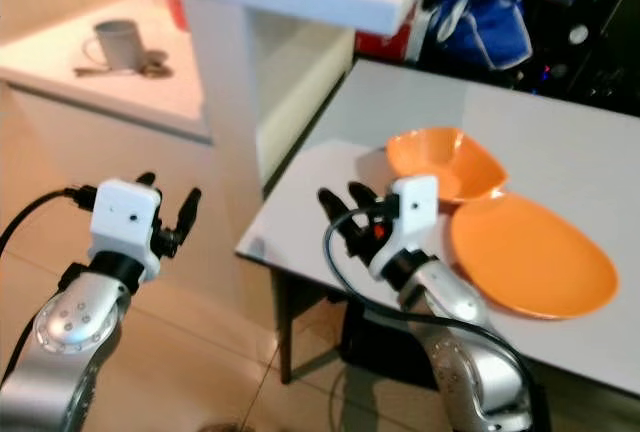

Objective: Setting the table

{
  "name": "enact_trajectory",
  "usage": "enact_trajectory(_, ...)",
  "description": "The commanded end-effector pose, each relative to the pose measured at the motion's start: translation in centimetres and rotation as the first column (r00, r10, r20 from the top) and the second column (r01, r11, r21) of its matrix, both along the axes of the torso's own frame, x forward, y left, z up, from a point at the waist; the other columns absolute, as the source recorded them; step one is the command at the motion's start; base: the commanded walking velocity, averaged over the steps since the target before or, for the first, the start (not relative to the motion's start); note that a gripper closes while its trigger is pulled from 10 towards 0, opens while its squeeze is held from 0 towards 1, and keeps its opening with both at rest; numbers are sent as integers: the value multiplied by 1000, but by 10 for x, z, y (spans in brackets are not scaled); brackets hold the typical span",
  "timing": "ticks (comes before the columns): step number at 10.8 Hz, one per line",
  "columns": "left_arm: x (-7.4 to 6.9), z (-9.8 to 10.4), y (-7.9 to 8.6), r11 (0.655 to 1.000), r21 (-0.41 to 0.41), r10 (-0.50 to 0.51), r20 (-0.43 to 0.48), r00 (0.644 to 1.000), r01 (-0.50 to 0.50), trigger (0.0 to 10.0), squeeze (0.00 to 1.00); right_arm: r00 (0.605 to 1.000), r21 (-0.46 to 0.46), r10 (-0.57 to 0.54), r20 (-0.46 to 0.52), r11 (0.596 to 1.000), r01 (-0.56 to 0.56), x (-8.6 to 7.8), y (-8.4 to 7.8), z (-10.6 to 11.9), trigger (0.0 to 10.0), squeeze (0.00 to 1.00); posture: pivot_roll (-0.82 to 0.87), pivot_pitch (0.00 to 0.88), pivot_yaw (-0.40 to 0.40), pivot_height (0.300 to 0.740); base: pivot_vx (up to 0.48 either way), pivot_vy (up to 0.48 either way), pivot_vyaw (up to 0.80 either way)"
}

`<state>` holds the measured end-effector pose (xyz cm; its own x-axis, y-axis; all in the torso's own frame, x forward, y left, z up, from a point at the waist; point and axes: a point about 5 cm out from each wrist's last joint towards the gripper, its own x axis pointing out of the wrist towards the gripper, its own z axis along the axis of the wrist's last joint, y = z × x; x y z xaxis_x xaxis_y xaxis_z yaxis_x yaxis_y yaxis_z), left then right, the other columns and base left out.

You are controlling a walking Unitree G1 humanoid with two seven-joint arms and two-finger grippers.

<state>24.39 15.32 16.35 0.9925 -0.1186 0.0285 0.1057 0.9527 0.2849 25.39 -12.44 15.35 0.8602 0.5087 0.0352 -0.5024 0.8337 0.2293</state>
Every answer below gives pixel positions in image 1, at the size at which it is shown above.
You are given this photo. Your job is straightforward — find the metal spoon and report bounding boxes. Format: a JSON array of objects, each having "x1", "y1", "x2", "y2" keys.
[{"x1": 140, "y1": 50, "x2": 172, "y2": 80}]

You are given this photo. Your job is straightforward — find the orange plastic bowl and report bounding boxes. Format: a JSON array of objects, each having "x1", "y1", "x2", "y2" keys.
[{"x1": 384, "y1": 126, "x2": 510, "y2": 206}]

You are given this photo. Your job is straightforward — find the black box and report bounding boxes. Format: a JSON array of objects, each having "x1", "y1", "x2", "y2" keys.
[{"x1": 339, "y1": 295, "x2": 423, "y2": 365}]

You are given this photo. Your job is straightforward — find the white counter unit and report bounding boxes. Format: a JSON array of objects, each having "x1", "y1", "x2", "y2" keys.
[{"x1": 0, "y1": 0, "x2": 447, "y2": 329}]

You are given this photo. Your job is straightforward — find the grey mug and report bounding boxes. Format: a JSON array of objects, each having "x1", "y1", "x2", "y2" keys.
[{"x1": 92, "y1": 19, "x2": 152, "y2": 72}]

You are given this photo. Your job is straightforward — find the red box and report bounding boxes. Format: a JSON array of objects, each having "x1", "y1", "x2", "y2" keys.
[{"x1": 354, "y1": 26, "x2": 412, "y2": 62}]

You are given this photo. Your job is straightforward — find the orange plastic plate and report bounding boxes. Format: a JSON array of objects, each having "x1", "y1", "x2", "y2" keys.
[{"x1": 447, "y1": 189, "x2": 620, "y2": 321}]

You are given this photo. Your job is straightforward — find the red container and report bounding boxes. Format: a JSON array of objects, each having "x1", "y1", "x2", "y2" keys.
[{"x1": 157, "y1": 0, "x2": 190, "y2": 34}]

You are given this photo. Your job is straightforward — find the blue bag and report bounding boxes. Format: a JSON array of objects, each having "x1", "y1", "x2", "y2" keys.
[{"x1": 424, "y1": 0, "x2": 534, "y2": 71}]

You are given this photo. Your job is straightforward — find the black cabinet with lights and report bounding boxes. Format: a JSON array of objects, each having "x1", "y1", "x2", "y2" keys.
[{"x1": 410, "y1": 0, "x2": 640, "y2": 115}]

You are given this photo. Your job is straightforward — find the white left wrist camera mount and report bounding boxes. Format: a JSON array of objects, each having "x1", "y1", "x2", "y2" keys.
[{"x1": 89, "y1": 179, "x2": 165, "y2": 259}]

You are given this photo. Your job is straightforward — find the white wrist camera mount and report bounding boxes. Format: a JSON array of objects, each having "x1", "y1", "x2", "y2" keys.
[
  {"x1": 368, "y1": 174, "x2": 440, "y2": 279},
  {"x1": 89, "y1": 179, "x2": 165, "y2": 259}
]

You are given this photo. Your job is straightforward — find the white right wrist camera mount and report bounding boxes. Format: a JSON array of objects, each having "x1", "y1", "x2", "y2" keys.
[{"x1": 368, "y1": 174, "x2": 440, "y2": 279}]

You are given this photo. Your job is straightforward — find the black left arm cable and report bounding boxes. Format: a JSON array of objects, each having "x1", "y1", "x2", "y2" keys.
[{"x1": 0, "y1": 186, "x2": 97, "y2": 255}]

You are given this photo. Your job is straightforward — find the black metal table frame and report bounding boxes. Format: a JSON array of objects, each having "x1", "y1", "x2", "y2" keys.
[{"x1": 237, "y1": 242, "x2": 640, "y2": 399}]

